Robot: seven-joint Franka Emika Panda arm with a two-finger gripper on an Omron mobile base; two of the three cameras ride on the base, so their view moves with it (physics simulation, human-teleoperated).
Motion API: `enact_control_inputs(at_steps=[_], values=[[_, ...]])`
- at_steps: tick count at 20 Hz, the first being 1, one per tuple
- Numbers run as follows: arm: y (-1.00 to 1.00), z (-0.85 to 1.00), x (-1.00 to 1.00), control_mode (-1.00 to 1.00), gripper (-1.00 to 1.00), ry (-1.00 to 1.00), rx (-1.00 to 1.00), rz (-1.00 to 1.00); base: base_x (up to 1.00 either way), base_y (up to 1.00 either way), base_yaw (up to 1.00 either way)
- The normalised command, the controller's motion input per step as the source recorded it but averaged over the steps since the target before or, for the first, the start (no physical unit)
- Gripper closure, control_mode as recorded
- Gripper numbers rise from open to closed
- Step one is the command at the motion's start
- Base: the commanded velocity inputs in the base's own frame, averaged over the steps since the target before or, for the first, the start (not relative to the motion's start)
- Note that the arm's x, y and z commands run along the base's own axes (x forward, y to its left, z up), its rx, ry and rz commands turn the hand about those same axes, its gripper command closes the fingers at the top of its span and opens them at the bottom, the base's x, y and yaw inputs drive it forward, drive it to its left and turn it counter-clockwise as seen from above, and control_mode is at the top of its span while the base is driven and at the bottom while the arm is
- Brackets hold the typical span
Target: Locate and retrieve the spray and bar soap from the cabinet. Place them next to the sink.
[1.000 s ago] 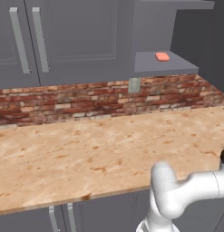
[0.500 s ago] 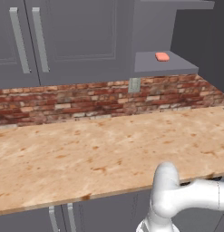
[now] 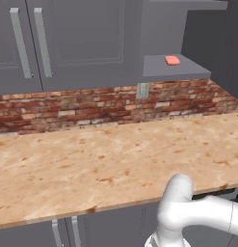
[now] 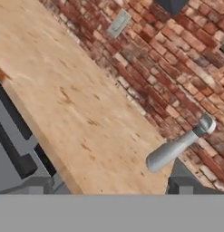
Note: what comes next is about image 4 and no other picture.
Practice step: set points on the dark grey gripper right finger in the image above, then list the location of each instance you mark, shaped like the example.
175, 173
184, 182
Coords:
184, 181

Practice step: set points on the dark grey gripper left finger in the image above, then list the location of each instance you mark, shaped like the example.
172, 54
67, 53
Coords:
31, 185

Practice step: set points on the grey wall socket plate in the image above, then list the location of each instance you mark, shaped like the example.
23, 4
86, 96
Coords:
119, 23

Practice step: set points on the dark grey wall cupboard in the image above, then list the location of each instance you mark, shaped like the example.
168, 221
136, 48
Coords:
172, 5

